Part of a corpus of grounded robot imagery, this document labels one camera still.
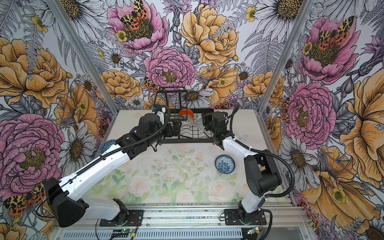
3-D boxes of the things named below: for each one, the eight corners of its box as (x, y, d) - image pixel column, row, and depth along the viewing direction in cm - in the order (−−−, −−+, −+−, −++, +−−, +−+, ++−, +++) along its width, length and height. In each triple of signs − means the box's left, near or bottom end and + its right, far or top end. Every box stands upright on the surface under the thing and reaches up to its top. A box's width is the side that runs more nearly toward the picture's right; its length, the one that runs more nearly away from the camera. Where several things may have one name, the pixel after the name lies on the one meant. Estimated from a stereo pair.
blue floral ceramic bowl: (215, 174, 90) (216, 171, 87) (214, 158, 97) (214, 154, 94) (235, 174, 90) (236, 171, 87) (232, 158, 97) (233, 154, 94)
